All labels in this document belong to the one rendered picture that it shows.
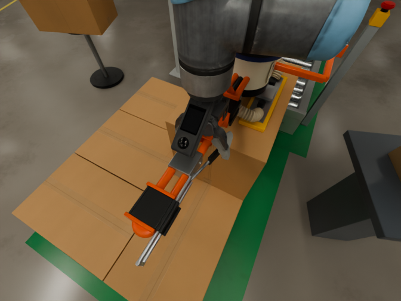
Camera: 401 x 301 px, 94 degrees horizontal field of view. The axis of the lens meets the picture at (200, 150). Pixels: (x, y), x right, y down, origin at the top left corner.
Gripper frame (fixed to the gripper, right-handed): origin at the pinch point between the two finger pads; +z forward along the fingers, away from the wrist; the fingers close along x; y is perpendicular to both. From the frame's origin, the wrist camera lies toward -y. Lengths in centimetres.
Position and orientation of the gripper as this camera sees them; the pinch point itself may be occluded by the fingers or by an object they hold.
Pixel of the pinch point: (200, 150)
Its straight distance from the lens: 50.1
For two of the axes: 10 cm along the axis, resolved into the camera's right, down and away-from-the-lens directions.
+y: 4.7, -7.5, 4.7
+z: 0.0, 5.3, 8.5
